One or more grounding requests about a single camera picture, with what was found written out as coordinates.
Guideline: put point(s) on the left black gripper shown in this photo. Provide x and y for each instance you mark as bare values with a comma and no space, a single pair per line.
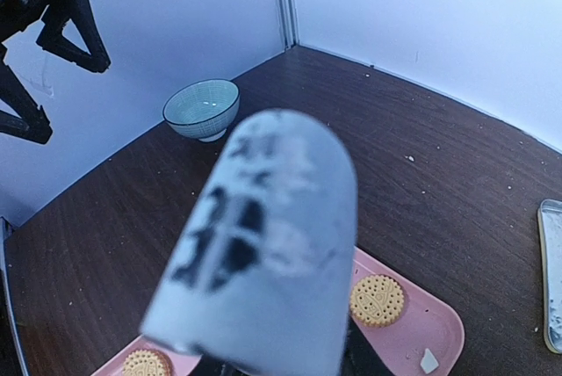
30,121

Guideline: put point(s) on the metal serving tongs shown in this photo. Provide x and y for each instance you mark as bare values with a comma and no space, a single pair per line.
261,272

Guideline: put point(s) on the pale blue ceramic bowl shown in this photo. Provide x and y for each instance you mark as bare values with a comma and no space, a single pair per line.
204,110

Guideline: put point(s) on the yellow cookie under chip cookie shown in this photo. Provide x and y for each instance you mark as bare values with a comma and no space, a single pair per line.
147,363

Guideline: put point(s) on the lone yellow sandwich cookie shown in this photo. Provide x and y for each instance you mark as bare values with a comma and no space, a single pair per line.
377,301

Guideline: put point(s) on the pink plastic tray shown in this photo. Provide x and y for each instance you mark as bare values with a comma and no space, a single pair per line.
427,327

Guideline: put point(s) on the silver tin lid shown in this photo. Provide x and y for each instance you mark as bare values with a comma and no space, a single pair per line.
549,226

